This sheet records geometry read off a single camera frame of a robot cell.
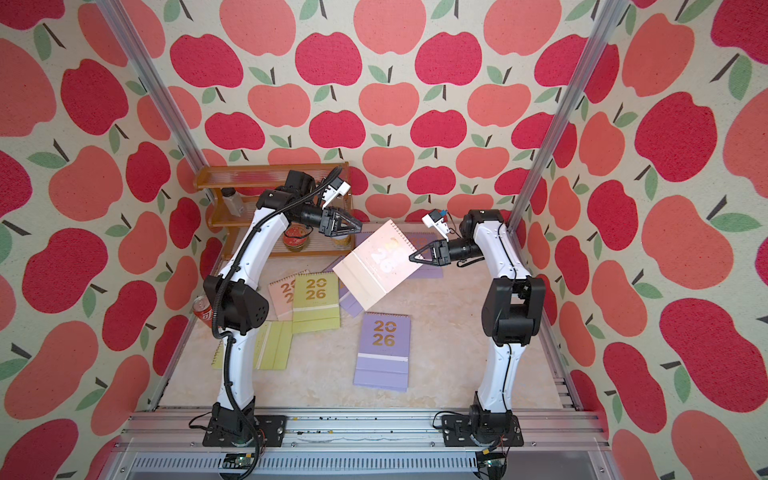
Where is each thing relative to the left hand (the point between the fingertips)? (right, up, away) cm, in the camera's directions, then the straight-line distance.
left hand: (361, 233), depth 76 cm
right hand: (+14, -10, +3) cm, 18 cm away
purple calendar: (+5, -36, +10) cm, 38 cm away
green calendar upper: (-16, -21, +20) cm, 33 cm away
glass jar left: (-44, +12, +22) cm, 51 cm away
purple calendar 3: (-7, -20, +23) cm, 31 cm away
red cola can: (-47, -22, +10) cm, 53 cm away
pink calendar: (+4, -8, +2) cm, 9 cm away
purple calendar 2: (+14, -2, +1) cm, 15 cm away
